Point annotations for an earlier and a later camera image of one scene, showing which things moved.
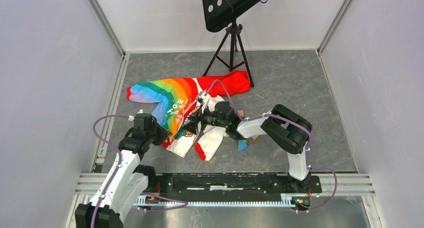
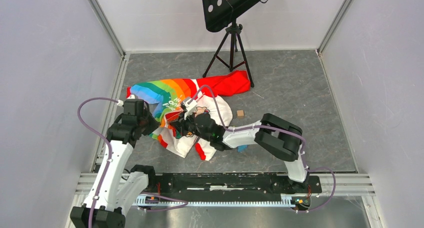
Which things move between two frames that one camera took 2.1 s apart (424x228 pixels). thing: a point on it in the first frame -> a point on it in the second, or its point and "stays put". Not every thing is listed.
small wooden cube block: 241,113 stays put
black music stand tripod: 218,5 stays put
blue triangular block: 241,145 stays put
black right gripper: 200,117 -> 181,123
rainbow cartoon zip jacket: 180,101 stays put
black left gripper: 163,133 -> 153,124
